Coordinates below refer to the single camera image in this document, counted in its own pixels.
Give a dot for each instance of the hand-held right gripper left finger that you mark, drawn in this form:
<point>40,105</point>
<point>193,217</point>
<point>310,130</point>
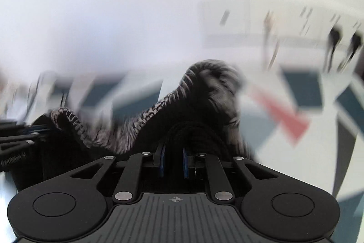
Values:
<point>160,160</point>

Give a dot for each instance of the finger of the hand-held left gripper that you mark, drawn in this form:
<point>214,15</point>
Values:
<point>17,136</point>

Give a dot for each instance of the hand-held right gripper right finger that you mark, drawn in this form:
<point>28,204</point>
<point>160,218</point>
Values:
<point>187,163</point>

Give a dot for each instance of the black patterned knit sweater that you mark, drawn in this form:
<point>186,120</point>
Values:
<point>204,95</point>

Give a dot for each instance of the white coaxial wall plate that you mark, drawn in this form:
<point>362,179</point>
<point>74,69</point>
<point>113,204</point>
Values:
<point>224,29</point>

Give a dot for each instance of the white network wall plate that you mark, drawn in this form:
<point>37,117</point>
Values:
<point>257,29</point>

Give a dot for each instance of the white wall socket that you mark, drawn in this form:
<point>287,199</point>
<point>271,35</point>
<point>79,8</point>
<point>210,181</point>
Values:
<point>348,18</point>
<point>305,29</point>
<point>324,18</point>

